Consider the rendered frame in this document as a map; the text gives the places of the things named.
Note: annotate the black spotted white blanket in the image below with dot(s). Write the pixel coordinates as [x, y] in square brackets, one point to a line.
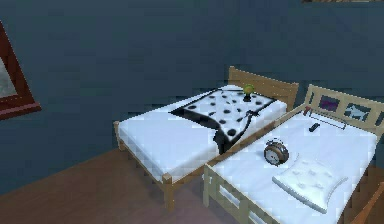
[223, 113]

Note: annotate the brown wooden bed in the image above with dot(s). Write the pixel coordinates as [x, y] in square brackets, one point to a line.
[156, 140]

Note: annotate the yellow green ball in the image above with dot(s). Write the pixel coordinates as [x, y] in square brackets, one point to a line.
[248, 88]

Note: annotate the round brown alarm clock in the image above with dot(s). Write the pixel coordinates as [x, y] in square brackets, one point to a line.
[276, 153]

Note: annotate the black remote control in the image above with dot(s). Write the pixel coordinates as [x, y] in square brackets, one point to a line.
[314, 127]

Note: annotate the white tufted pillow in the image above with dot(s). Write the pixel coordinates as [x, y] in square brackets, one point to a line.
[308, 181]

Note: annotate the pale wooden bed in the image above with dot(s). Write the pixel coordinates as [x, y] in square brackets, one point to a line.
[333, 143]

